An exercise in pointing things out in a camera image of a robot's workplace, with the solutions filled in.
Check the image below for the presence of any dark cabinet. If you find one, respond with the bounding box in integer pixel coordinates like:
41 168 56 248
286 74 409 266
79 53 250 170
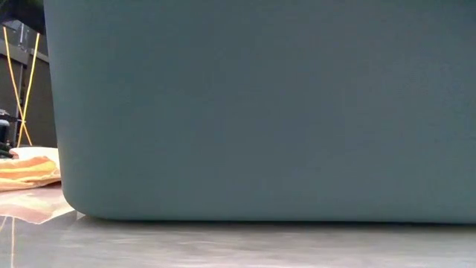
0 18 59 148

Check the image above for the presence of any yellow cable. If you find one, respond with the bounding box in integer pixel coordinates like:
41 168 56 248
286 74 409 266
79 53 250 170
1 25 41 148

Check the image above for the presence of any dark teal plastic bin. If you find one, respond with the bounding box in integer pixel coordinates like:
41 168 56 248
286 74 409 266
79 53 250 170
43 0 476 224

